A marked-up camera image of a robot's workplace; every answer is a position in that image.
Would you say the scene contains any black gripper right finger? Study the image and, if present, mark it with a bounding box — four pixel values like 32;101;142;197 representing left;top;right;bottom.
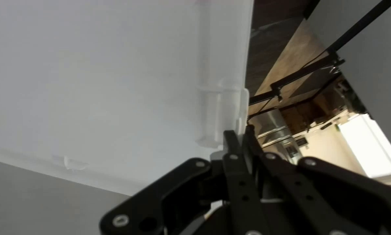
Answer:
242;124;391;235

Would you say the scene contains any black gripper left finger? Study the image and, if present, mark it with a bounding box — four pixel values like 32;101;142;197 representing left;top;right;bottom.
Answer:
100;129;266;235

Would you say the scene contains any white plastic lid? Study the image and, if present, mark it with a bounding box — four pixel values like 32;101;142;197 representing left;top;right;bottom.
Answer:
0;0;256;197

